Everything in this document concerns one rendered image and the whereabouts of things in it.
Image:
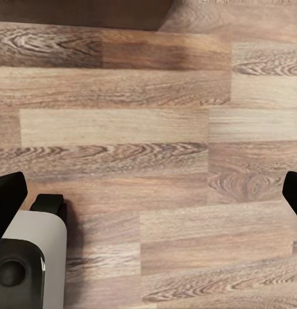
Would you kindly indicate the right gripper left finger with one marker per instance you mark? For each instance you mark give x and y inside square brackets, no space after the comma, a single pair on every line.
[13,191]

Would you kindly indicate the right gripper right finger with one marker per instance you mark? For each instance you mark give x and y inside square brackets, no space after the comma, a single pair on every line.
[289,190]

